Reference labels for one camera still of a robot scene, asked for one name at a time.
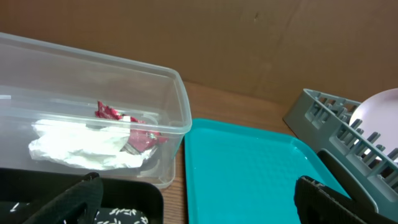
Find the red snack wrapper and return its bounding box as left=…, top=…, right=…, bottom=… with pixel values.
left=95, top=101, right=169, bottom=152

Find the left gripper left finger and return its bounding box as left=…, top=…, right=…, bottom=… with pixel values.
left=22, top=172, right=103, bottom=223

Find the white rice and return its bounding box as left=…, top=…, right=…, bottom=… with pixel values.
left=1, top=202, right=149, bottom=224

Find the white tissue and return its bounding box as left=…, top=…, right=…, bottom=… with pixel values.
left=29, top=119, right=157, bottom=170

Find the grey dishwasher rack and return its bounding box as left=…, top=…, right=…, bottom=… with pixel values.
left=284, top=89, right=397, bottom=221

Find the black plastic tray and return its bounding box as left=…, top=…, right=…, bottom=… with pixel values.
left=1, top=168, right=164, bottom=223

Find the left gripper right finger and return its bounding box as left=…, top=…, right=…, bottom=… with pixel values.
left=294, top=175, right=395, bottom=224

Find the large white plate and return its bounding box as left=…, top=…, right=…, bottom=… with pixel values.
left=349, top=88, right=398, bottom=154

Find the clear plastic bin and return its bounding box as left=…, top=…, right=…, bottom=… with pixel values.
left=1, top=34, right=192, bottom=189

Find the teal plastic tray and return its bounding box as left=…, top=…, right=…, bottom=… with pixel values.
left=184, top=119, right=347, bottom=224

